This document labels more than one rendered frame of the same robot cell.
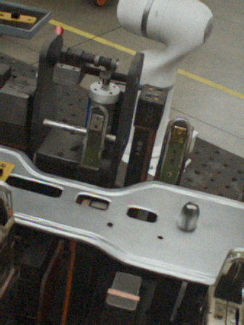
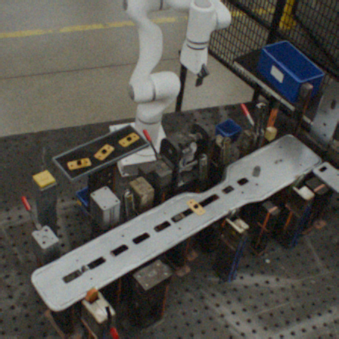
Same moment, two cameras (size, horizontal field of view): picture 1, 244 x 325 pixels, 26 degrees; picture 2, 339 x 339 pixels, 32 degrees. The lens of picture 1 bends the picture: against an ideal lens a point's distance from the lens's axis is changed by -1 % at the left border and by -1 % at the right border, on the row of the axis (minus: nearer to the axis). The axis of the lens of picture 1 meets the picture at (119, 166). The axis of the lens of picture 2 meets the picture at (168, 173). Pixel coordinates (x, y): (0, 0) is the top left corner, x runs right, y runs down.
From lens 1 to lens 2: 195 cm
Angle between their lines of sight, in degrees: 40
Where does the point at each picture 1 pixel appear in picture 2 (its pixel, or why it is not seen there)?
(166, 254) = (265, 188)
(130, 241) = (253, 193)
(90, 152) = (203, 173)
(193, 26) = (177, 87)
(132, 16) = (147, 97)
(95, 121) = (203, 161)
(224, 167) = (169, 125)
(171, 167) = (226, 157)
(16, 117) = (167, 181)
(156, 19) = (160, 93)
